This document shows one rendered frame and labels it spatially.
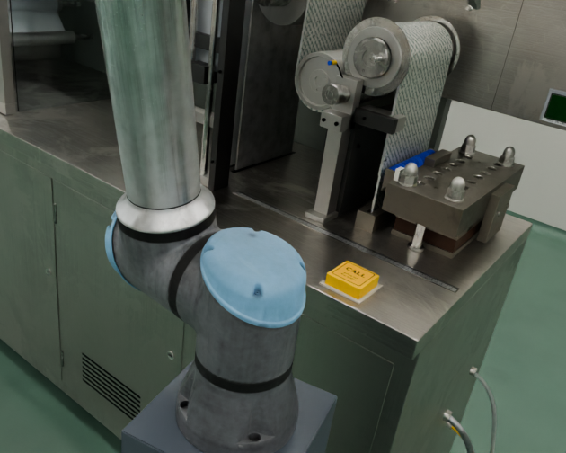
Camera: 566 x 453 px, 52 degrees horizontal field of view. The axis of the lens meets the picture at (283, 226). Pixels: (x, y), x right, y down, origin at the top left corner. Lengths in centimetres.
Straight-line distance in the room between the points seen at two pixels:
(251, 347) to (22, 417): 150
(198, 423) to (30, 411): 141
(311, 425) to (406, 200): 55
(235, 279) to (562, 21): 101
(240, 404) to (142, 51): 38
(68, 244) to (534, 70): 120
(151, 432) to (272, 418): 15
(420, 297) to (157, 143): 61
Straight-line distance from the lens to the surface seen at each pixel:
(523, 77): 143
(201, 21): 132
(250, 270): 60
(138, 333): 150
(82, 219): 152
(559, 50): 141
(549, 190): 392
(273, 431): 70
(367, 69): 117
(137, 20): 57
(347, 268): 104
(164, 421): 75
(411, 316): 100
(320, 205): 126
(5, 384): 219
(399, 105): 120
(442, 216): 114
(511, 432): 229
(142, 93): 59
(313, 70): 127
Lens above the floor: 143
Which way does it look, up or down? 26 degrees down
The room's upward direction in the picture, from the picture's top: 8 degrees clockwise
